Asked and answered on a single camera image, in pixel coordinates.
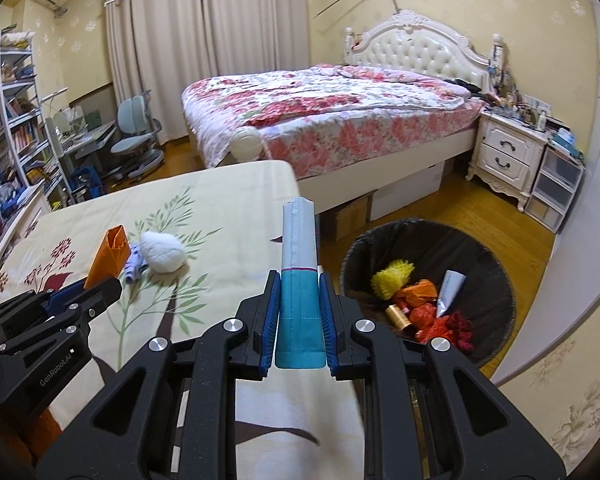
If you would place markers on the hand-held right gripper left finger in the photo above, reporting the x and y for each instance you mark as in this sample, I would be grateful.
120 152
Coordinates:
272 320

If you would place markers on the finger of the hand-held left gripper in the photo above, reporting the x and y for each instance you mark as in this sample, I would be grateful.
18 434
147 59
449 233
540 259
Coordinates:
67 294
102 295

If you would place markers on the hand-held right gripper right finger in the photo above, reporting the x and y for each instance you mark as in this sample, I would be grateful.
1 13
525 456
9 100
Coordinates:
327 320

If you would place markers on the orange paper packet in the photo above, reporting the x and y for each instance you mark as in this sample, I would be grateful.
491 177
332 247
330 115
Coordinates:
107 257

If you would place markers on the yellow foam fruit net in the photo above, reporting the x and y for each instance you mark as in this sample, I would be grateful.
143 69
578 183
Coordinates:
390 280

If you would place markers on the red foam fruit net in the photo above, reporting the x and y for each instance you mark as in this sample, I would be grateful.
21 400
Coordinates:
430 327

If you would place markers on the black lined trash bin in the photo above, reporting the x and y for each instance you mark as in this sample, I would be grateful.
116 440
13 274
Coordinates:
430 247

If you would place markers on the small purple wrapper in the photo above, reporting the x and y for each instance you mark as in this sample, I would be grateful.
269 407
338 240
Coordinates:
135 262

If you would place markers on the gold thread spool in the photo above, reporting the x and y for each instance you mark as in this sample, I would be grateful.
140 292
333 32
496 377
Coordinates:
397 316

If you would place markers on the white fluffy ball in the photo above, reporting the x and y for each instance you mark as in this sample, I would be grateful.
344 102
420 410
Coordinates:
162 252

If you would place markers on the crumpled orange plastic bag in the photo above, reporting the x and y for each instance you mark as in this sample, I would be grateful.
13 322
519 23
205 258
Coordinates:
417 292

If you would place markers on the brown cardboard box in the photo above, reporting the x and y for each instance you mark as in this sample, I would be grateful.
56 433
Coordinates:
347 217

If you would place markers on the blue step stool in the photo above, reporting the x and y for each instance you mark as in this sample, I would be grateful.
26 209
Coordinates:
87 180

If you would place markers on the white squeezed tube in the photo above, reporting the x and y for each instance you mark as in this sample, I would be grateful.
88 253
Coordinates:
450 290

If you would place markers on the dark red cloth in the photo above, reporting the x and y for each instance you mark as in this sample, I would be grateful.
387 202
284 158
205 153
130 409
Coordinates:
461 332

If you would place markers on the white storage box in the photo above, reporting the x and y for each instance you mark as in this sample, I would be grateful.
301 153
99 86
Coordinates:
405 192

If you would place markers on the grey study desk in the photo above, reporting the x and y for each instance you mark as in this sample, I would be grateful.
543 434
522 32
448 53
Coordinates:
87 142

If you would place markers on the grey blue office chair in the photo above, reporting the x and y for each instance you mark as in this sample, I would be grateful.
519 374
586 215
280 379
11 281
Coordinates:
132 130

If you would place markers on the white bookshelf with books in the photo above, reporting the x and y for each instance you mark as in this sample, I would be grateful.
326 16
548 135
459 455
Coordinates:
15 110

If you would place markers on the white desk lamp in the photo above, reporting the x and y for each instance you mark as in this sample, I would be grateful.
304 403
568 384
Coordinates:
52 97

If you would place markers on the pink floral quilt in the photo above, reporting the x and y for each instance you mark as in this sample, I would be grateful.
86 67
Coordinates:
330 105

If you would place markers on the white carved nightstand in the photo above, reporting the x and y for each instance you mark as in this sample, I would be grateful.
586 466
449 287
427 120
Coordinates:
505 155

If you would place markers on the clear plastic drawer unit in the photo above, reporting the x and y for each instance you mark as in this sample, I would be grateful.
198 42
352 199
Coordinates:
555 185

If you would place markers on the beige curtains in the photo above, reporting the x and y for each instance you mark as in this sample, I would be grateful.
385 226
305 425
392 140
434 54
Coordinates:
205 35

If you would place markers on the white tufted headboard bed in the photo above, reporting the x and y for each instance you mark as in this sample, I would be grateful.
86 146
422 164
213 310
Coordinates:
410 45

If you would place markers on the group of bottles and clutter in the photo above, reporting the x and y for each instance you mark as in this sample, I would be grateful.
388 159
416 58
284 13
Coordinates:
525 105

